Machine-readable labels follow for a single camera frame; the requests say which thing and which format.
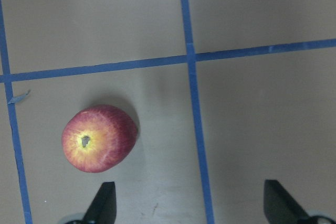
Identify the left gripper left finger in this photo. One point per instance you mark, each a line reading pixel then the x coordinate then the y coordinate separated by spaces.
pixel 103 207

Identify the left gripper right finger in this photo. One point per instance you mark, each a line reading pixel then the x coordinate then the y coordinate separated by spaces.
pixel 280 207

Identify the red yellow apple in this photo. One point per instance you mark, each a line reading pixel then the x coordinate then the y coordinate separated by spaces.
pixel 98 138

